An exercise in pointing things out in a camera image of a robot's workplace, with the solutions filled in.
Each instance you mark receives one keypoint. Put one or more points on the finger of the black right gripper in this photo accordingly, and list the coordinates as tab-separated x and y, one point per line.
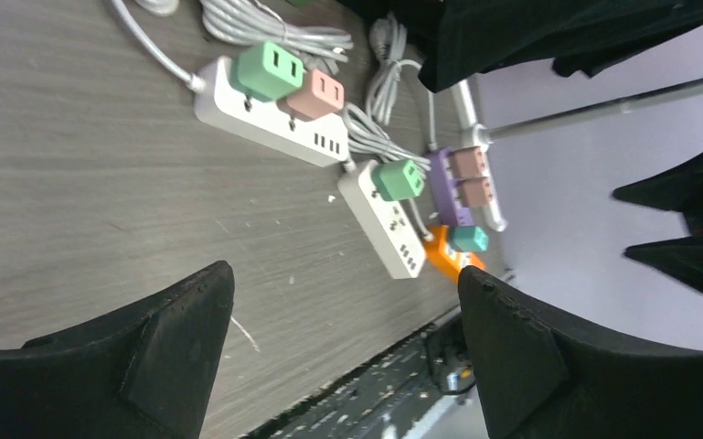
669	190
680	259

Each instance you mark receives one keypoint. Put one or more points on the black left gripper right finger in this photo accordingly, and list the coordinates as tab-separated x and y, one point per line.
542	372

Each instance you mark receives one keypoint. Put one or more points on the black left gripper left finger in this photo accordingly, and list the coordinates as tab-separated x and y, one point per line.
145	370

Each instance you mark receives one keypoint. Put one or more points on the small white power strip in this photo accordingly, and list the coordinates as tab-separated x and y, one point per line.
385	223

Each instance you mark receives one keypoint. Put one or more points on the green plug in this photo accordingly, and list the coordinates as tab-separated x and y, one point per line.
267	72
398	180

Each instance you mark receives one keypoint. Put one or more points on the teal plug on orange strip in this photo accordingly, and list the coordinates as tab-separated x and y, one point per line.
468	239

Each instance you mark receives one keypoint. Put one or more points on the lower pink plug purple strip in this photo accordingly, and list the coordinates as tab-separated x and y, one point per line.
475	192

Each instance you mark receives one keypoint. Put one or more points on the pink plug purple strip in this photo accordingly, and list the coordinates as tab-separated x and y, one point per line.
475	192
468	162

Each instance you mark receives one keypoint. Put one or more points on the upper pink plug purple strip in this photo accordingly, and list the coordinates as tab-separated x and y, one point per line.
468	162

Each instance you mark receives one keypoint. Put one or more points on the green plug on large strip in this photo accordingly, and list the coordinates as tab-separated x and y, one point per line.
267	72

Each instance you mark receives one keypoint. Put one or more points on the pink plug on large strip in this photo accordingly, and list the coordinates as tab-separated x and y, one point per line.
320	95

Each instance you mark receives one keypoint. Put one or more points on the orange power strip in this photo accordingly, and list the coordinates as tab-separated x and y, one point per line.
444	257

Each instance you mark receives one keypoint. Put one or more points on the purple power strip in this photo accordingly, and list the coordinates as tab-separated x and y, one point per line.
444	192

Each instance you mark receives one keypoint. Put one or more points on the metal clothes rack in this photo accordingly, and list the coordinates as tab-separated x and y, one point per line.
475	134

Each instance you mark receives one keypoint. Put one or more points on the black t-shirt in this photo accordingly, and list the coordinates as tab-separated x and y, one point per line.
458	39

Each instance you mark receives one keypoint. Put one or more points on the large white power strip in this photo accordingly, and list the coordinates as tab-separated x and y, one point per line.
322	142

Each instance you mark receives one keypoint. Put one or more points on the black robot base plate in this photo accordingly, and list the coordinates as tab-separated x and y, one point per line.
401	393

